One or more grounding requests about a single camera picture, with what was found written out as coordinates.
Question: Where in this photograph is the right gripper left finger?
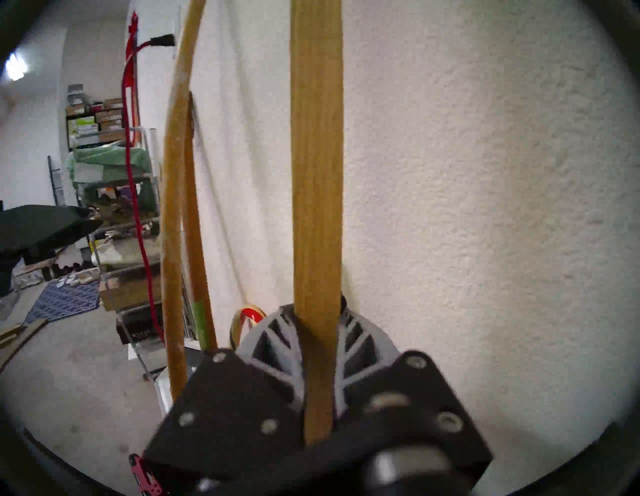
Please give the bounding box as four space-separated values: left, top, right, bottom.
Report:
141 305 307 482

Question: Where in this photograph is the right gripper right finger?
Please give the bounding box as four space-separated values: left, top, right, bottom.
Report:
332 307 494 482

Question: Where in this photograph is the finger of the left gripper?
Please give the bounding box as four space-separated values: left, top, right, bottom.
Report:
0 205 104 297

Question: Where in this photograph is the light wooden stick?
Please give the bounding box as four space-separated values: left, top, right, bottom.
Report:
290 0 345 446

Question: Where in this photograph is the blue patterned rug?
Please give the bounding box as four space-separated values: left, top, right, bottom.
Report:
25 277 101 323

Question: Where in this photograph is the striped candy cane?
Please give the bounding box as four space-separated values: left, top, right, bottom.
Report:
229 305 267 351

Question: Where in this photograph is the black shelf with boxes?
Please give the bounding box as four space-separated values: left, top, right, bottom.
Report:
65 85 126 151

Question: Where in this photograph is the dark brown wooden pole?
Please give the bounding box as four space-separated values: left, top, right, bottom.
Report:
182 92 218 351

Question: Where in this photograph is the light wooden pole threaded tip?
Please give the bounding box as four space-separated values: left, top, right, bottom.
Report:
160 0 207 401

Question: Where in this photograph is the metal wire shelf rack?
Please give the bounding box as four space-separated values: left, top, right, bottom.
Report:
67 127 201 381

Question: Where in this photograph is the red black power cord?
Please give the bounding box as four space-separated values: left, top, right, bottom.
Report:
121 12 176 346

